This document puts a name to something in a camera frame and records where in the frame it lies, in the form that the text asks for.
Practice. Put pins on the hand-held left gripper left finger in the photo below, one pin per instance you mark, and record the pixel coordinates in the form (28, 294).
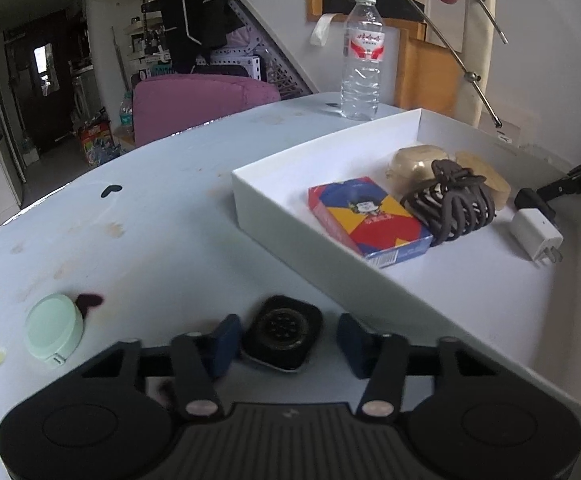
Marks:
(226, 344)

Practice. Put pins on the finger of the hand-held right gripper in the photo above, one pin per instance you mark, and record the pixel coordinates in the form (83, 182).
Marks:
(535, 200)

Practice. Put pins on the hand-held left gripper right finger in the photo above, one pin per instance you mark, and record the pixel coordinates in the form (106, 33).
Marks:
(353, 347)

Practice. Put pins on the white charger plug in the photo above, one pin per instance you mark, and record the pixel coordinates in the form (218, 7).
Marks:
(532, 232)

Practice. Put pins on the oval wooden case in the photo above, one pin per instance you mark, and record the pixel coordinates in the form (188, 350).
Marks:
(490, 182)

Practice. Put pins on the black smartwatch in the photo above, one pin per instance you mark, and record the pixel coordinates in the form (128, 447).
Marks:
(283, 332)

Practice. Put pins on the brown hair claw clip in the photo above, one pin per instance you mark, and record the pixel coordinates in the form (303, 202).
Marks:
(450, 205)

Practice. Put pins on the white cardboard box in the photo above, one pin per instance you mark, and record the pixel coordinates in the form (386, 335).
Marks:
(470, 300)

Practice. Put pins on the beige earbuds case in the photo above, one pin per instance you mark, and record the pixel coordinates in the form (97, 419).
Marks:
(413, 165)

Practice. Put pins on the blue playing card box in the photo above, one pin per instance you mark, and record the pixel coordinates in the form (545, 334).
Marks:
(365, 215)

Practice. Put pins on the mint green round case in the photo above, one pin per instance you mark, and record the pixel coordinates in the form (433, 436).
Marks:
(53, 330)

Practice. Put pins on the clear water bottle red label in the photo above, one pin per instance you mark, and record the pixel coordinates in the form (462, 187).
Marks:
(363, 60)

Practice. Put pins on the colourful box on floor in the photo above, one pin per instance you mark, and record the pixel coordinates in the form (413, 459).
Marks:
(98, 142)

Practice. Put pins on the pink chair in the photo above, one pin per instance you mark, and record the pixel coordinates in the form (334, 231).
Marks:
(200, 102)

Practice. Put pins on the small water bottle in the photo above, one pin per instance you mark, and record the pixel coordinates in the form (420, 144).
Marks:
(127, 112)

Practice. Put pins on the beige tape strip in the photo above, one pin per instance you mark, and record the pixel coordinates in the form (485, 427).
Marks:
(323, 30)

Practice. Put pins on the purple perforated metal rack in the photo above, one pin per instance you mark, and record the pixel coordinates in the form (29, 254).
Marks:
(265, 60)

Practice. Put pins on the black jacket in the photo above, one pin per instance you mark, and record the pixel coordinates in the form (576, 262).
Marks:
(195, 5)

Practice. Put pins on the metal rod frame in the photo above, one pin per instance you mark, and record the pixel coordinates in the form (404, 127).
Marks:
(465, 67)

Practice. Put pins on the cluttered wall shelf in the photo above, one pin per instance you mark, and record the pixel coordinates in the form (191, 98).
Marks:
(148, 42)

